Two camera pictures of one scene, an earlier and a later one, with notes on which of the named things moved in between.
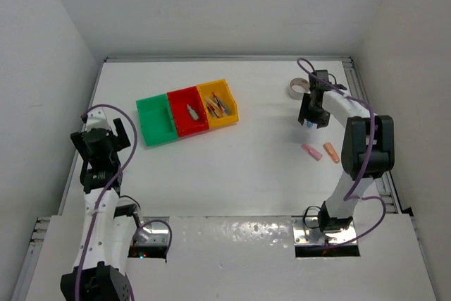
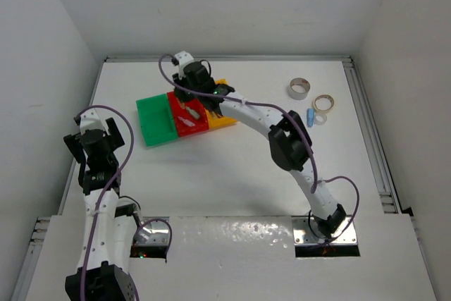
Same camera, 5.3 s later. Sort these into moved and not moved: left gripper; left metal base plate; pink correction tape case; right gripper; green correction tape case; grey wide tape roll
Moved: pink correction tape case; right gripper
Not moved: green correction tape case; left metal base plate; grey wide tape roll; left gripper
